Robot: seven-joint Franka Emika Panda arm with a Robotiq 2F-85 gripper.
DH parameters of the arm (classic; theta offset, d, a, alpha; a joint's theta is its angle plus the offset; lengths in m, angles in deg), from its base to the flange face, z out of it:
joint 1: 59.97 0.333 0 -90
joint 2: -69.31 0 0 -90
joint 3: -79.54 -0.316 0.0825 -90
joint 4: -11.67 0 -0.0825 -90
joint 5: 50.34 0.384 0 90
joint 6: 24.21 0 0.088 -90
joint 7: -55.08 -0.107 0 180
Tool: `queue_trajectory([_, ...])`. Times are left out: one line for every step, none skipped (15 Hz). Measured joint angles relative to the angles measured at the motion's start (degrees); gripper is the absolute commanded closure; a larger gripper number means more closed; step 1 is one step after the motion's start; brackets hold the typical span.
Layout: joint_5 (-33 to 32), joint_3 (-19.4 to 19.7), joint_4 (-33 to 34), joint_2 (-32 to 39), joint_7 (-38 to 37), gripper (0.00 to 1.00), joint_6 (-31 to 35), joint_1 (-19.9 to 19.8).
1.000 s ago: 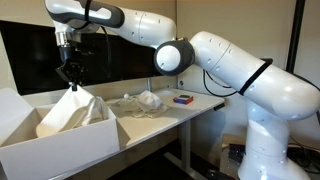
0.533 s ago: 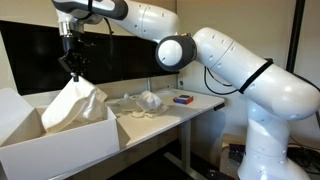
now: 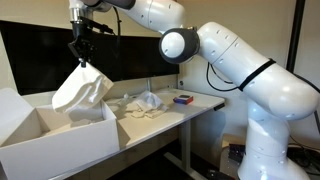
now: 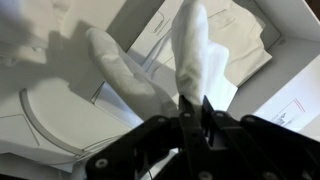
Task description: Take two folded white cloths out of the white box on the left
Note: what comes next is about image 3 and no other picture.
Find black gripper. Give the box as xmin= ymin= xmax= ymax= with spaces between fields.
xmin=68 ymin=21 xmax=97 ymax=69

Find white cardboard box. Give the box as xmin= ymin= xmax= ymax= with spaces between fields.
xmin=0 ymin=87 xmax=120 ymax=180

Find small red blue box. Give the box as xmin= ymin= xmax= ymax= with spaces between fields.
xmin=172 ymin=94 xmax=194 ymax=106

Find black box on floor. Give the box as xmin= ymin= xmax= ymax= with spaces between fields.
xmin=228 ymin=143 xmax=248 ymax=164

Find black wide monitor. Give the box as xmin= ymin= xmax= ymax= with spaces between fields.
xmin=0 ymin=19 xmax=179 ymax=97

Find small white plastic object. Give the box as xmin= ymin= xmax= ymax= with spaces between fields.
xmin=114 ymin=93 xmax=132 ymax=108

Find grey monitor stand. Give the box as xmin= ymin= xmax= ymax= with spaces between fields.
xmin=145 ymin=77 xmax=153 ymax=93

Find white desk leg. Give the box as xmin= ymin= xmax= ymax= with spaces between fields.
xmin=164 ymin=119 xmax=208 ymax=180

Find black desk control panel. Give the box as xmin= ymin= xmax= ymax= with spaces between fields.
xmin=213 ymin=102 xmax=226 ymax=112

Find black vertical pole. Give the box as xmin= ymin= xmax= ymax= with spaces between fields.
xmin=285 ymin=0 xmax=306 ymax=75

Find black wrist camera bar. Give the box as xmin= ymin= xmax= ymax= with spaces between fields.
xmin=79 ymin=17 xmax=114 ymax=34

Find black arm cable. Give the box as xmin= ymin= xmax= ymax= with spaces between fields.
xmin=111 ymin=6 xmax=320 ymax=134

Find black floor cables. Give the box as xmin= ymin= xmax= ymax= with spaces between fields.
xmin=288 ymin=143 xmax=320 ymax=176

